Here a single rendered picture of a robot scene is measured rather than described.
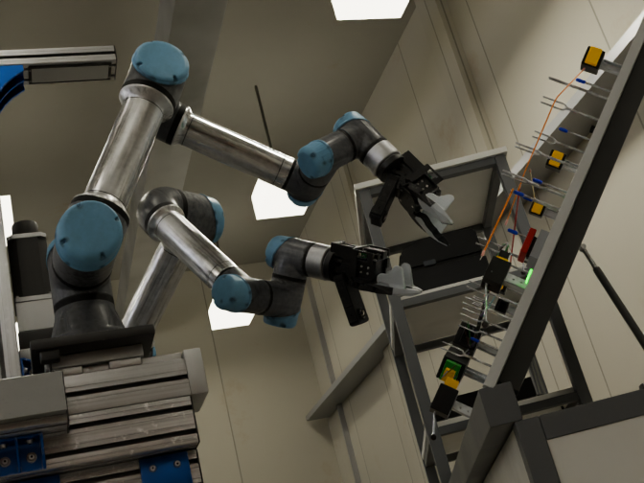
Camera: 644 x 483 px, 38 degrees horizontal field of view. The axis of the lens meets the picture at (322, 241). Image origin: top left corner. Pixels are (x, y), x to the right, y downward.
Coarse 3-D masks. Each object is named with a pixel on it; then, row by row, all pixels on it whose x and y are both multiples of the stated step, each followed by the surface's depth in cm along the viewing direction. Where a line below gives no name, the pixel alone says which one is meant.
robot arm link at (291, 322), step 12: (276, 276) 202; (276, 288) 199; (288, 288) 201; (300, 288) 203; (276, 300) 198; (288, 300) 201; (300, 300) 204; (276, 312) 200; (288, 312) 202; (276, 324) 202; (288, 324) 202
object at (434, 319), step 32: (448, 160) 304; (480, 160) 304; (448, 192) 322; (480, 192) 328; (384, 224) 335; (416, 224) 342; (448, 224) 349; (480, 224) 355; (448, 288) 289; (480, 288) 290; (384, 320) 344; (416, 320) 313; (448, 320) 322; (416, 352) 282; (416, 384) 279; (544, 384) 331; (576, 384) 275; (416, 416) 330; (448, 448) 316; (448, 480) 268
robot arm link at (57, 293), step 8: (48, 248) 187; (48, 256) 187; (48, 264) 186; (56, 272) 179; (56, 280) 182; (104, 280) 182; (56, 288) 183; (64, 288) 181; (72, 288) 181; (80, 288) 180; (88, 288) 181; (96, 288) 182; (104, 288) 184; (56, 296) 182; (64, 296) 181; (112, 296) 186
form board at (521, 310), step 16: (640, 32) 176; (640, 48) 177; (624, 64) 173; (624, 80) 172; (608, 112) 170; (592, 144) 168; (592, 160) 177; (576, 176) 166; (576, 192) 165; (560, 208) 164; (560, 224) 163; (544, 256) 161; (544, 272) 177; (528, 288) 159; (528, 304) 158; (512, 320) 157; (512, 336) 156; (496, 368) 154
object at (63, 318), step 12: (60, 300) 181; (72, 300) 180; (84, 300) 180; (96, 300) 181; (108, 300) 184; (60, 312) 181; (72, 312) 179; (84, 312) 179; (96, 312) 179; (108, 312) 182; (60, 324) 179; (72, 324) 177; (84, 324) 177; (96, 324) 177; (108, 324) 179; (120, 324) 182
